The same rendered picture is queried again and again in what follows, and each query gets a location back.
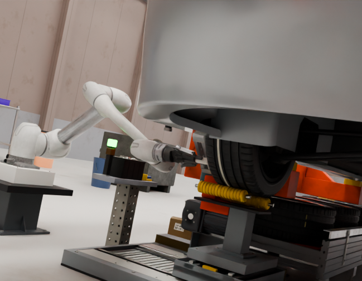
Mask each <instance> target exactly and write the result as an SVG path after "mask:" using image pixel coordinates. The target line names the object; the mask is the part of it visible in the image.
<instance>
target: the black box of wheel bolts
mask: <svg viewBox="0 0 362 281"><path fill-rule="evenodd" d="M145 163H146V162H143V161H138V160H136V159H134V158H131V157H126V156H120V157H116V156H113V160H112V166H111V169H110V176H113V177H118V178H123V179H129V180H139V181H141V180H142V177H143V171H144V166H145Z"/></svg>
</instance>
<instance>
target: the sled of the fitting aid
mask: <svg viewBox="0 0 362 281"><path fill-rule="evenodd" d="M284 274H285V270H282V269H278V268H271V269H267V270H263V271H260V272H256V273H252V274H247V275H242V274H239V273H235V272H232V271H229V270H226V269H223V268H219V267H216V266H213V265H210V264H207V263H203V262H201V261H198V260H195V259H191V258H188V257H186V258H178V259H175V262H174V266H173V271H172V275H173V276H176V277H179V278H182V279H184V280H188V281H283V280H284Z"/></svg>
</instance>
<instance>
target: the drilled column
mask: <svg viewBox="0 0 362 281"><path fill-rule="evenodd" d="M119 185H120V186H119ZM139 188H140V186H136V185H124V184H117V187H116V191H115V196H114V202H113V207H112V213H111V216H110V222H109V227H108V233H107V238H106V242H105V246H108V245H122V244H129V240H130V236H131V231H132V225H133V220H134V214H135V211H136V205H137V200H138V194H139ZM118 193H119V194H118ZM133 203H134V204H133ZM115 208H116V209H115ZM112 223H113V224H112ZM110 231H111V232H110ZM109 238H110V239H109ZM126 241H127V242H126Z"/></svg>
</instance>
